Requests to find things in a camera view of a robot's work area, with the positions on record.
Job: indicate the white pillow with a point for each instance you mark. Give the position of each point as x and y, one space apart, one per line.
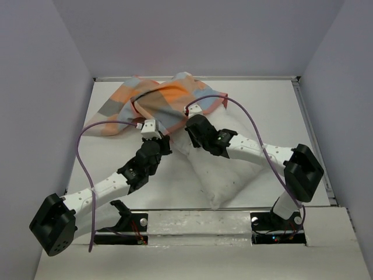
225 182

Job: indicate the multicolour checked pillowcase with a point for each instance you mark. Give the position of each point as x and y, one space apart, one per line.
139 98

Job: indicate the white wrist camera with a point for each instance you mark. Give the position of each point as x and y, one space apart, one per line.
193 110
149 129

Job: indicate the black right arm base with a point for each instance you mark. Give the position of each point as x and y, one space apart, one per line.
269 229

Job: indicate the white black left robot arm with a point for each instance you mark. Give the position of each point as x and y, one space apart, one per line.
60 220

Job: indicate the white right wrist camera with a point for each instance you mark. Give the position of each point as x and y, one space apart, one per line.
193 110

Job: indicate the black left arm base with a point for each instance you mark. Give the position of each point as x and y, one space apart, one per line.
130 228

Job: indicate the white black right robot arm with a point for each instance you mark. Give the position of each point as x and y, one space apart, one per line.
299 167

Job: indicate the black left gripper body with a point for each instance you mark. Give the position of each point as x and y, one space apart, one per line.
162 150

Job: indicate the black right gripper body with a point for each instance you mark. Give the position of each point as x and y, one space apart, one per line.
197 141

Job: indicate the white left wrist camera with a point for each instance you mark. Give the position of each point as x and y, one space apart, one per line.
149 129

